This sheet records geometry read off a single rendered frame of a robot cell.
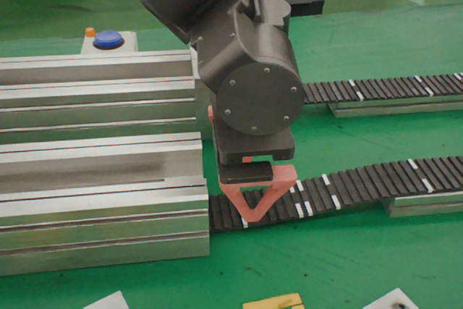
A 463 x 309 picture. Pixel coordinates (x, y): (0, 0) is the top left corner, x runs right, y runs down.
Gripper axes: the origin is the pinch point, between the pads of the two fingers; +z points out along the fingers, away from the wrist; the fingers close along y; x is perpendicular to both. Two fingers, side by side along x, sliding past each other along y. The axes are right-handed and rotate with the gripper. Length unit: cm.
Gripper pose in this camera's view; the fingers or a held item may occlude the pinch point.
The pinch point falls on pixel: (246, 187)
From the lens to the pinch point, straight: 48.1
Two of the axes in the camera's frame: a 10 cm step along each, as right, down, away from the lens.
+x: 9.9, -0.7, 1.0
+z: -0.1, 7.9, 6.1
